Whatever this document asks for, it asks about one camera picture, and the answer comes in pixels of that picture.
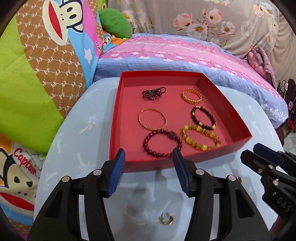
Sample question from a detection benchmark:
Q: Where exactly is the thin gold bangle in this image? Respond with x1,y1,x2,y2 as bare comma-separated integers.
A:
137,108,167,131

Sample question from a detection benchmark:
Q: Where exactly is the red cardboard tray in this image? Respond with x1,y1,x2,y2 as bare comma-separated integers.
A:
109,71,252,172

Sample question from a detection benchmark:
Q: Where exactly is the gold hoop earring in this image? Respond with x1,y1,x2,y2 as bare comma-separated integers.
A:
159,213,174,225

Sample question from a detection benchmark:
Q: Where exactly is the colourful monkey cartoon blanket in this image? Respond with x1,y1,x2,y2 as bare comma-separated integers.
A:
0,0,130,235

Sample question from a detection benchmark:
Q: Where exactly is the purple garnet bead strand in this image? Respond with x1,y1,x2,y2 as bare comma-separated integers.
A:
142,87,167,100

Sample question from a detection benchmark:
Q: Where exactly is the dark red bead bracelet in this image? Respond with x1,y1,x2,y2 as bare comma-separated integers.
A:
142,129,183,159

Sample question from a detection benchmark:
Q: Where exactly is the yellow stone bead bracelet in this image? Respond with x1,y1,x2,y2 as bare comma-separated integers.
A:
180,124,221,151

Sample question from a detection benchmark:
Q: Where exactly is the pink and blue pillow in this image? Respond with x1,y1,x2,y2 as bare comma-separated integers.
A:
93,34,288,128

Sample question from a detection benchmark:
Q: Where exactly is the grey floral duvet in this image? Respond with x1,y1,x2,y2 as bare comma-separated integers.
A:
107,0,295,81

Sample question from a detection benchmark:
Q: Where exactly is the pink folded cloth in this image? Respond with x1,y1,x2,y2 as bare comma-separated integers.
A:
247,47,278,89

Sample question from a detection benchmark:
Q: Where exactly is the green plush pillow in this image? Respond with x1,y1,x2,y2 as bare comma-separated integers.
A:
99,8,133,38

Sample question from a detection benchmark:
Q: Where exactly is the person's left hand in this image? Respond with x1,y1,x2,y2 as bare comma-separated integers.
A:
269,216,286,239

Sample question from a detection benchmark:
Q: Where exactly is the gold chain link bracelet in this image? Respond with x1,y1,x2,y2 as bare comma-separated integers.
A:
181,88,203,105

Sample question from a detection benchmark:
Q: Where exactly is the light blue palm tablecloth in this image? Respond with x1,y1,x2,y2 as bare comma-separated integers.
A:
34,78,282,240

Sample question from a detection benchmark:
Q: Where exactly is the black bead gold charm bracelet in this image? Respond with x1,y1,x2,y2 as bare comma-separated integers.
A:
190,105,217,131

